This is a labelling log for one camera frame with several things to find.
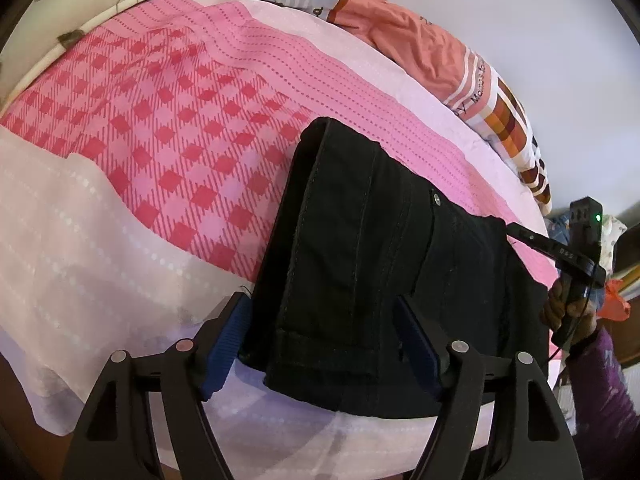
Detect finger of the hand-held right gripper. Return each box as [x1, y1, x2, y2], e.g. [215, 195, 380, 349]
[505, 223, 566, 261]

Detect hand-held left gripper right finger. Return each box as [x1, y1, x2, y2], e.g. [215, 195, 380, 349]
[397, 294, 586, 480]

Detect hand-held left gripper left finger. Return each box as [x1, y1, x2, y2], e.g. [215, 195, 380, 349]
[60, 291, 253, 480]

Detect black pants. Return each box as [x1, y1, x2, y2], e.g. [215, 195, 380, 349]
[239, 116, 551, 418]

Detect person's right forearm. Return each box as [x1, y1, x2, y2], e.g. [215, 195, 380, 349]
[565, 327, 640, 480]

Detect person's right hand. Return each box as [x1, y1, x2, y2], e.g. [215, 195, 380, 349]
[541, 280, 598, 346]

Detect orange plastic bag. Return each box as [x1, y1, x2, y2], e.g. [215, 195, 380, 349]
[597, 280, 631, 322]

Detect pink checked bed sheet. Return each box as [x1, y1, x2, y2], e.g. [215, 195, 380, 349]
[0, 0, 561, 476]

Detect folded patchwork quilt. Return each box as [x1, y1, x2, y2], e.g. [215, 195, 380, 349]
[247, 0, 553, 216]

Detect floral pillow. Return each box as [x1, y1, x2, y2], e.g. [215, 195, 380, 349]
[0, 0, 236, 111]

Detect wooden bed frame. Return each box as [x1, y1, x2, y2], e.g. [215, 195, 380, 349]
[0, 355, 76, 480]

